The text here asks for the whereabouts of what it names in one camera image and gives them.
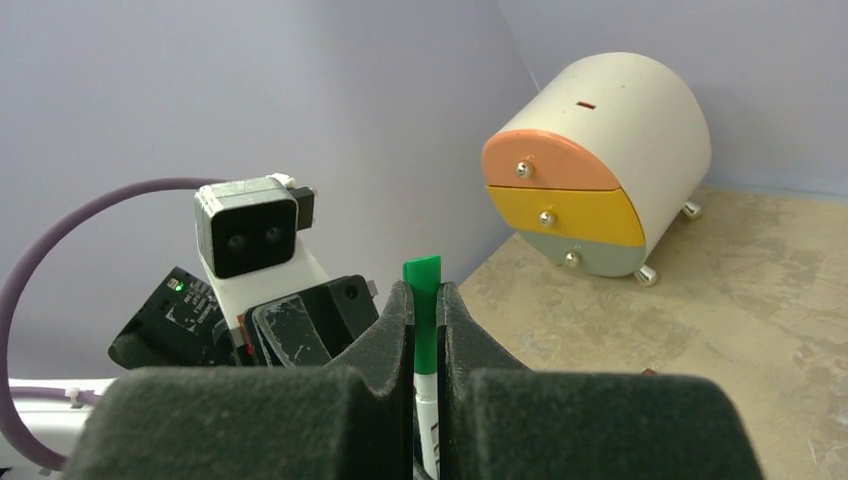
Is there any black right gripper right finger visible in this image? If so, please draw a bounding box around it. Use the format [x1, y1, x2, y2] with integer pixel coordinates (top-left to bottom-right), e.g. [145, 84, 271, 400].
[437, 282, 763, 479]

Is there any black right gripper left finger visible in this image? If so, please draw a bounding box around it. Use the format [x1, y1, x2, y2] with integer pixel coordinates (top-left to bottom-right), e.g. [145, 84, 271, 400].
[64, 282, 414, 479]

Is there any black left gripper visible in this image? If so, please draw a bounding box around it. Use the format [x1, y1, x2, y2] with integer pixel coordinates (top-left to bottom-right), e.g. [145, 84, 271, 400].
[231, 275, 379, 368]

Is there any white pen magenta end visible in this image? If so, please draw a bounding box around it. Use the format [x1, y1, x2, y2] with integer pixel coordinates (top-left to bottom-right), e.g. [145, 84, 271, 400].
[414, 373, 439, 479]

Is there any green pen cap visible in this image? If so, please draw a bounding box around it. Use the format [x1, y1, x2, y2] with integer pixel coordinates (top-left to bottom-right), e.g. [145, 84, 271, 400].
[402, 255, 442, 375]

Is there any white round drawer cabinet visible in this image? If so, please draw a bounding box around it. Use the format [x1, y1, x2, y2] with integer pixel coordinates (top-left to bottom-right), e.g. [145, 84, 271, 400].
[481, 52, 712, 286]

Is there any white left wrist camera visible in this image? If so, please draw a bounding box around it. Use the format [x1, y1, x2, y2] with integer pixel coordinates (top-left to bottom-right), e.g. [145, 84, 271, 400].
[194, 173, 329, 331]

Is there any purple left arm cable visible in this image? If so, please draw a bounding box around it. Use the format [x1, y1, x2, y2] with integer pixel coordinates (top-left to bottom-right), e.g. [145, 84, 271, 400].
[0, 177, 227, 473]

